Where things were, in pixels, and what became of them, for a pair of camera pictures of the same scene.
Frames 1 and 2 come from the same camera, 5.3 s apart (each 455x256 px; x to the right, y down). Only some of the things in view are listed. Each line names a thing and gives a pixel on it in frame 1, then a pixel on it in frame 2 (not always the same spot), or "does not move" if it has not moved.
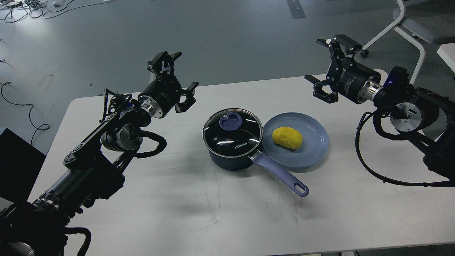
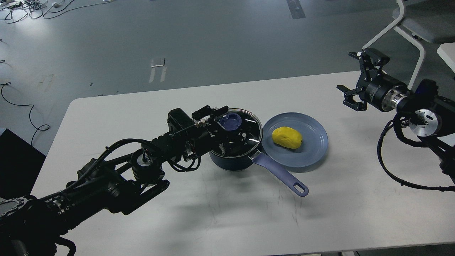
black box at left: (20, 163) does not move
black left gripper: (162, 94) to (215, 137)
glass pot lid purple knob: (232, 133) does not move
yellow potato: (287, 137) does not move
